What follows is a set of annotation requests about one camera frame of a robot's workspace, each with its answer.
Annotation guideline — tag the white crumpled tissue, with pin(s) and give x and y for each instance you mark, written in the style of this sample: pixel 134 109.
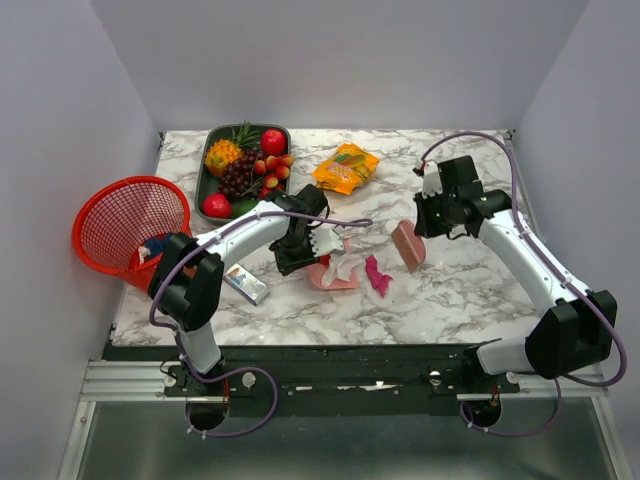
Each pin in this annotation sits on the white crumpled tissue,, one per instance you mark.
pixel 143 254
pixel 341 273

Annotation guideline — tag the white crumpled tissue, right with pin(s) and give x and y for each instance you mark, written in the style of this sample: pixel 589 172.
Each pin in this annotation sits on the white crumpled tissue, right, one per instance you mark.
pixel 341 273

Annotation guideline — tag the orange snack bag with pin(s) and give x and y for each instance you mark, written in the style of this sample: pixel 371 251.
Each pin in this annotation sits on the orange snack bag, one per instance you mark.
pixel 349 168

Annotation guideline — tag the toy cherries bunch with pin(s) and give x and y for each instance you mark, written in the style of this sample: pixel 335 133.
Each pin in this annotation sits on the toy cherries bunch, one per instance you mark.
pixel 272 173

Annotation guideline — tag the blue crumpled paper scrap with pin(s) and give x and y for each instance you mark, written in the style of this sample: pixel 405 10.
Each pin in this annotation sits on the blue crumpled paper scrap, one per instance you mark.
pixel 157 244

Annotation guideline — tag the white crumpled tissue, left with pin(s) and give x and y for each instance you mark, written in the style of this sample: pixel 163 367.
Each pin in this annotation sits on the white crumpled tissue, left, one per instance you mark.
pixel 143 254

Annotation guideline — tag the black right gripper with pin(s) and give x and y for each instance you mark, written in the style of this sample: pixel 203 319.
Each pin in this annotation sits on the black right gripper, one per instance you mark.
pixel 424 226

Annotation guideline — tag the magenta crumpled paper scrap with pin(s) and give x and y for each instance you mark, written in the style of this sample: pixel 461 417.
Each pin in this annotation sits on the magenta crumpled paper scrap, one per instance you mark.
pixel 380 282

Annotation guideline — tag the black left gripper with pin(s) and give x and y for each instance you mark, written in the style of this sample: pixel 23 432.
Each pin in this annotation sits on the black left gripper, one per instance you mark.
pixel 288 265

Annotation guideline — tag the green toy avocado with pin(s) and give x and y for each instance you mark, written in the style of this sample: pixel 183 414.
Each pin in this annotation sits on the green toy avocado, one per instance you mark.
pixel 243 207

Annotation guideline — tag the grey fruit tray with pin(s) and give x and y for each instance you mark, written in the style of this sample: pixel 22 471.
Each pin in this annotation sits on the grey fruit tray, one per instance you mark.
pixel 207 184

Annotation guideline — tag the pink plastic dustpan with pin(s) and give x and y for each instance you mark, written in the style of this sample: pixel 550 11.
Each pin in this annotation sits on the pink plastic dustpan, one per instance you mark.
pixel 315 270

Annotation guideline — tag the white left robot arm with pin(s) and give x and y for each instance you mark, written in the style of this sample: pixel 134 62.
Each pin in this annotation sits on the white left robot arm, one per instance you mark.
pixel 186 285

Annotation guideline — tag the aluminium frame rail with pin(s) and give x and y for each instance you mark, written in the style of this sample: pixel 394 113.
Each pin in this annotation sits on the aluminium frame rail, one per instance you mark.
pixel 123 381

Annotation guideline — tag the pink hand brush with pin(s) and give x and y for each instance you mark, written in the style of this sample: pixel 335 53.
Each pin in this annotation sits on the pink hand brush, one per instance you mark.
pixel 410 247

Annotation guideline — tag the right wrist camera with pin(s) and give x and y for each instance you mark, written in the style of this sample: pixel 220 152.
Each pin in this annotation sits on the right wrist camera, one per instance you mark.
pixel 428 171

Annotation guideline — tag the purple toy grapes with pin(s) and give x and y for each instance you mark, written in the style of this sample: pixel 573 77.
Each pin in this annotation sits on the purple toy grapes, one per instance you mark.
pixel 244 178

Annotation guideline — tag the red mesh waste basket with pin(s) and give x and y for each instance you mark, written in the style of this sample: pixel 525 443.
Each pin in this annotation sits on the red mesh waste basket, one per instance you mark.
pixel 118 220

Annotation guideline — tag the silver toothpaste box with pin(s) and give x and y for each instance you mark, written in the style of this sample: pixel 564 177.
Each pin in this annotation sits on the silver toothpaste box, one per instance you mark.
pixel 246 284

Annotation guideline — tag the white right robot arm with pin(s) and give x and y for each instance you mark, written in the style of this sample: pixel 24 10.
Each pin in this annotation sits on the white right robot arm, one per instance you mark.
pixel 575 321

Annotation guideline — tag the toy pineapple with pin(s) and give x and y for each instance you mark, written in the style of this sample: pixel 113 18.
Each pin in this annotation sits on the toy pineapple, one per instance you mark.
pixel 225 151

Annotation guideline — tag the red toy apple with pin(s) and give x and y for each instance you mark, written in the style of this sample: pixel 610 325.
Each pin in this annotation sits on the red toy apple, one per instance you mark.
pixel 217 206
pixel 274 142

